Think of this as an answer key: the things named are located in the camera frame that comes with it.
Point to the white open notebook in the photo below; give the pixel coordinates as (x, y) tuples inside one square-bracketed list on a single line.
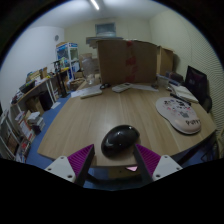
[(186, 93)]

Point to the small black clip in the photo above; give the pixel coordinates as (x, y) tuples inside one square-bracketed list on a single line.
[(104, 86)]

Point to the small cardboard box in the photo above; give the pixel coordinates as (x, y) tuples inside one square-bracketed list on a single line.
[(165, 60)]

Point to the wall air vent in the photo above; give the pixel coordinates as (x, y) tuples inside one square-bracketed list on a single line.
[(105, 29)]

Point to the large cardboard box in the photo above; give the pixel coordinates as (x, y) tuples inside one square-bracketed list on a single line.
[(115, 61)]

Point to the black monitor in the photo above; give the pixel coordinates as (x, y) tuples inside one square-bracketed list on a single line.
[(196, 83)]

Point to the black computer mouse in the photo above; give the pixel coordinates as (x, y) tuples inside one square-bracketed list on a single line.
[(119, 140)]

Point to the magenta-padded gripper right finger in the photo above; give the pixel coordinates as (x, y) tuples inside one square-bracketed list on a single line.
[(165, 166)]

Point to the white paper sheet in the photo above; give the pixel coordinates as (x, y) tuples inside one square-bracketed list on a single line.
[(77, 91)]

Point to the white printed mouse pad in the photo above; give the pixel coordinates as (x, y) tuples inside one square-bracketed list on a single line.
[(178, 113)]

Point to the shelf unit with books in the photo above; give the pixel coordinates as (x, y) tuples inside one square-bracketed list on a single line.
[(20, 133)]

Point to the blue white display cabinet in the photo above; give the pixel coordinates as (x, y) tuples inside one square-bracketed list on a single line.
[(65, 53)]

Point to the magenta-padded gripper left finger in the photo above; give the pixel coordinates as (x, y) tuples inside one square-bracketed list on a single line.
[(61, 168)]

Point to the black chair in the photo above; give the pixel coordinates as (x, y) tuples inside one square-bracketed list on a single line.
[(207, 104)]

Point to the ceiling light tube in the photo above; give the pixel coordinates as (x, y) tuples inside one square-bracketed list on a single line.
[(95, 4)]

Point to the black marker pen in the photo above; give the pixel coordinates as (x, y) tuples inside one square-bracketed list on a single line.
[(180, 99)]

